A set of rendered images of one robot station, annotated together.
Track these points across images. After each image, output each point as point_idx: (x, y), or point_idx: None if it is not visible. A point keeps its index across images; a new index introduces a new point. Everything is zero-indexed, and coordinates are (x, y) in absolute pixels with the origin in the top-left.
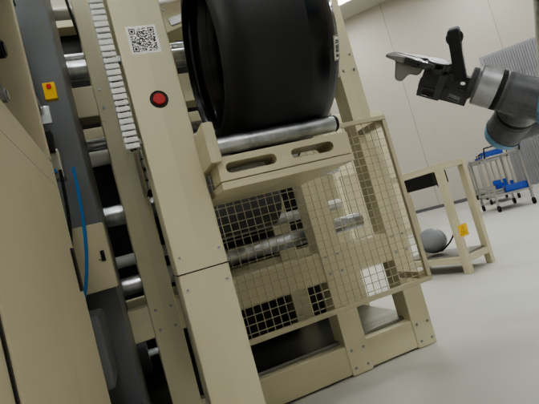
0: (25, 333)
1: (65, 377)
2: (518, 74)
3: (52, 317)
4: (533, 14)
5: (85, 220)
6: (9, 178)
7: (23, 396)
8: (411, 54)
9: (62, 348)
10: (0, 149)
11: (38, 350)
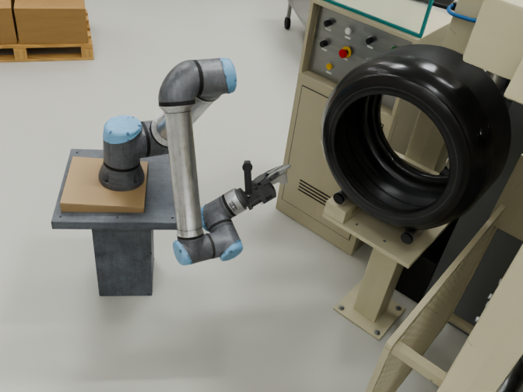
0: (302, 122)
1: (317, 141)
2: (217, 197)
3: (321, 132)
4: (198, 183)
5: None
6: (318, 104)
7: (295, 125)
8: (276, 171)
9: (321, 138)
10: (317, 99)
11: (306, 127)
